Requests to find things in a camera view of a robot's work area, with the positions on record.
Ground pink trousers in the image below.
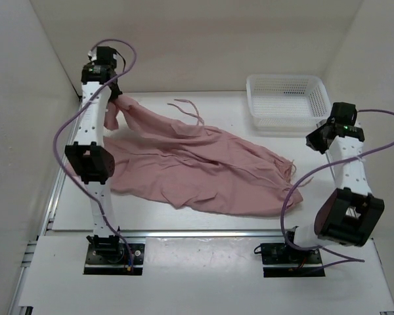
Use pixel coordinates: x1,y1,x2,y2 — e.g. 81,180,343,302
104,95,303,217

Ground purple cable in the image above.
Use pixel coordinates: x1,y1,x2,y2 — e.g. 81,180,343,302
53,39,139,270
280,108,394,268

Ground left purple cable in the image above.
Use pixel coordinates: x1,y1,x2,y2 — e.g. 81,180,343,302
53,39,139,270

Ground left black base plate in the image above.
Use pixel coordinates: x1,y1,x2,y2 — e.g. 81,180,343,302
83,242,146,276

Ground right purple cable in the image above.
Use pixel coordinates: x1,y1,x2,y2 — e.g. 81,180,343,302
280,108,394,268

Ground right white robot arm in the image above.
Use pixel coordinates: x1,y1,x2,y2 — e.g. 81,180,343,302
282,102,385,263

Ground white plastic mesh basket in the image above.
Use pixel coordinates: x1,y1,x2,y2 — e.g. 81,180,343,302
246,74,331,133

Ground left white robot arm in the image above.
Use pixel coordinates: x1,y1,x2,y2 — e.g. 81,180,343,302
64,46,125,263

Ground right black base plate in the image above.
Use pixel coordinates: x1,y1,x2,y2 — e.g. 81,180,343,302
253,243,325,278

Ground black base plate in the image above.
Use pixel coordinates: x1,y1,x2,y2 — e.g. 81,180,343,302
83,242,146,276
253,243,325,278

